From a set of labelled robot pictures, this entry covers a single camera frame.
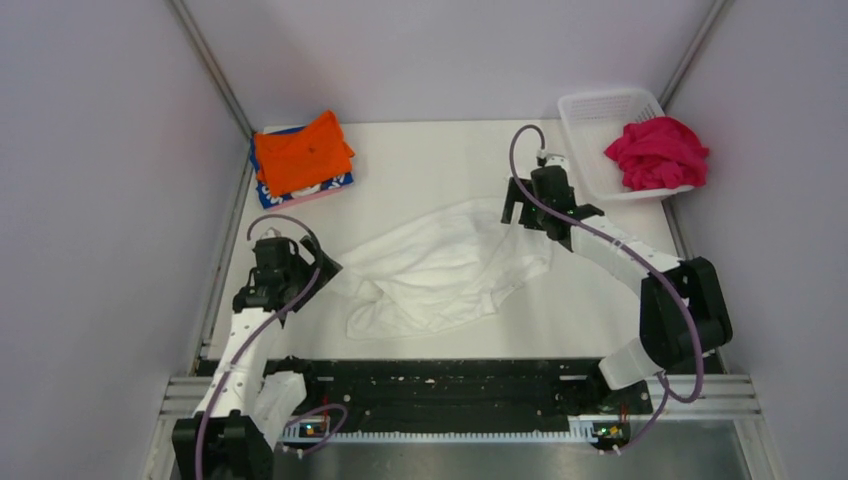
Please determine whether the white printed t-shirt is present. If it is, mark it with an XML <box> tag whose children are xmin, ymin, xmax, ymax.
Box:
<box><xmin>329</xmin><ymin>198</ymin><xmax>553</xmax><ymax>340</ymax></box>

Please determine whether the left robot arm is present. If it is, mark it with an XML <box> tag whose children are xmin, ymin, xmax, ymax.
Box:
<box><xmin>171</xmin><ymin>230</ymin><xmax>341</xmax><ymax>479</ymax></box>

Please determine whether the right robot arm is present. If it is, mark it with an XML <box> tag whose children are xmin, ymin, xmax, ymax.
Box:
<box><xmin>502</xmin><ymin>165</ymin><xmax>733</xmax><ymax>412</ymax></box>

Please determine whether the white plastic basket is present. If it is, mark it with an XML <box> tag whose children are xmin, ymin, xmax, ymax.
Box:
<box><xmin>557</xmin><ymin>88</ymin><xmax>693</xmax><ymax>202</ymax></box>

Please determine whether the blue folded t-shirt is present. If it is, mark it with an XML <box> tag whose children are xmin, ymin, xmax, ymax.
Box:
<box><xmin>248</xmin><ymin>127</ymin><xmax>355</xmax><ymax>211</ymax></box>

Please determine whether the pink folded t-shirt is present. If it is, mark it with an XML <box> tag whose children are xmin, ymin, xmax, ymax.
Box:
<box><xmin>280</xmin><ymin>185</ymin><xmax>347</xmax><ymax>208</ymax></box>

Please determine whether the orange folded t-shirt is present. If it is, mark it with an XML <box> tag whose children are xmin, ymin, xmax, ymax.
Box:
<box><xmin>253</xmin><ymin>110</ymin><xmax>355</xmax><ymax>197</ymax></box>

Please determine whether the pink crumpled t-shirt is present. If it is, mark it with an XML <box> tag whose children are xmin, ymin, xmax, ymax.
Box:
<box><xmin>604</xmin><ymin>116</ymin><xmax>710</xmax><ymax>191</ymax></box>

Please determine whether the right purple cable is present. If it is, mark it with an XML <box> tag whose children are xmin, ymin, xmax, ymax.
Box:
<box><xmin>508</xmin><ymin>124</ymin><xmax>705</xmax><ymax>456</ymax></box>

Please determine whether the purple cable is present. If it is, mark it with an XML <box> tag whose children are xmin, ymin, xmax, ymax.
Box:
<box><xmin>193</xmin><ymin>213</ymin><xmax>348</xmax><ymax>480</ymax></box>
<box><xmin>508</xmin><ymin>124</ymin><xmax>705</xmax><ymax>456</ymax></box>

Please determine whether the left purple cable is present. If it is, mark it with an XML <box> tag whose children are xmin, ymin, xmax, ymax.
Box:
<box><xmin>193</xmin><ymin>213</ymin><xmax>348</xmax><ymax>480</ymax></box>

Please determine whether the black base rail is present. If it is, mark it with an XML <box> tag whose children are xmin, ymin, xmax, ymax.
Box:
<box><xmin>261</xmin><ymin>357</ymin><xmax>658</xmax><ymax>435</ymax></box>

